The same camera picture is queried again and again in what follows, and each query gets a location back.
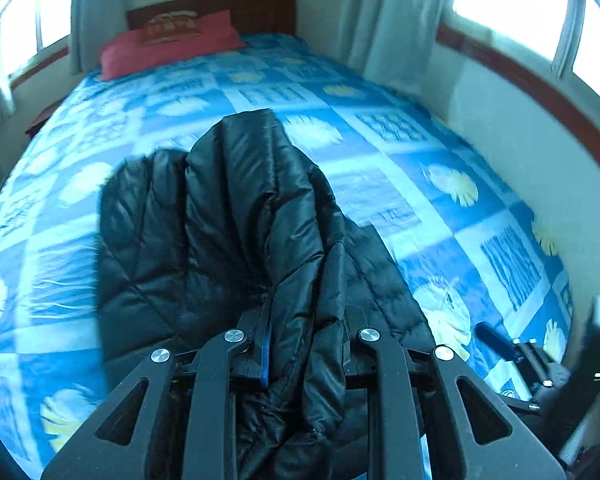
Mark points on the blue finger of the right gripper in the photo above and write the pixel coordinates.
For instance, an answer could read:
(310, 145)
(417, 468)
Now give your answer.
(505, 348)

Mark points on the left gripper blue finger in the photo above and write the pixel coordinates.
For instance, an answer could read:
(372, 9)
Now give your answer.
(264, 333)

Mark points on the black puffer jacket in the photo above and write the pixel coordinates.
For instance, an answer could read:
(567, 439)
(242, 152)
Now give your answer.
(189, 241)

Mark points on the blue patterned bed cover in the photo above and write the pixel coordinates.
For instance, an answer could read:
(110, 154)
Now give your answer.
(469, 248)

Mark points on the dark wooden nightstand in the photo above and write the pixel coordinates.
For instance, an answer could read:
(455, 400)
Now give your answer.
(41, 118)

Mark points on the red pillow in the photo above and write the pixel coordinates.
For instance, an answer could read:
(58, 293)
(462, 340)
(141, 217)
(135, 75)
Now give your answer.
(126, 55)

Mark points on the brown embroidered cushion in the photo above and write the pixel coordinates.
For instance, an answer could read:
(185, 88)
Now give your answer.
(170, 26)

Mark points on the dark wooden headboard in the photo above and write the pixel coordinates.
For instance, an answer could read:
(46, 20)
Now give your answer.
(248, 17)

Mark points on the right window curtain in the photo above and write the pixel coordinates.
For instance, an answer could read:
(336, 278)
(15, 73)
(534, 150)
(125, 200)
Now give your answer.
(388, 42)

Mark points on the window curtain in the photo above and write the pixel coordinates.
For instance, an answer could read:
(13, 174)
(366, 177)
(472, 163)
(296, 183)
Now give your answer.
(388, 42)
(93, 23)

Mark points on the left window curtain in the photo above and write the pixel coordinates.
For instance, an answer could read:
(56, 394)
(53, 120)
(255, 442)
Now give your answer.
(93, 23)

